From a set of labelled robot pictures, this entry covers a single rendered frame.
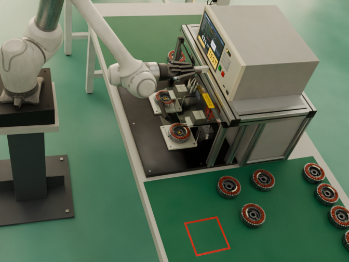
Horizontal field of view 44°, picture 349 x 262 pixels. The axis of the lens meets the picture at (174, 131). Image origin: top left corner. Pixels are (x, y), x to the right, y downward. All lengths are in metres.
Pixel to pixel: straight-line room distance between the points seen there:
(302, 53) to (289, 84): 0.15
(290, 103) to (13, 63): 1.25
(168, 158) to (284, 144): 0.58
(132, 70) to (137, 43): 1.10
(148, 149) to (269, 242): 0.70
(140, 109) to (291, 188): 0.86
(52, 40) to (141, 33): 0.83
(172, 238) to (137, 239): 0.85
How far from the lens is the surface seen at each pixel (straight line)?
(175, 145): 2.14
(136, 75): 1.64
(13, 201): 2.83
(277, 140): 2.16
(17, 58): 2.03
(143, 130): 2.18
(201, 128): 2.21
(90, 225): 2.73
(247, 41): 1.97
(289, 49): 2.02
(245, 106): 1.95
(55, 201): 2.80
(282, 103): 2.05
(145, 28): 2.88
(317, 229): 2.15
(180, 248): 1.87
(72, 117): 3.26
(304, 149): 2.44
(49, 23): 2.10
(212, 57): 2.06
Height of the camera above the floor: 2.38
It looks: 47 degrees down
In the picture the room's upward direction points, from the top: 16 degrees clockwise
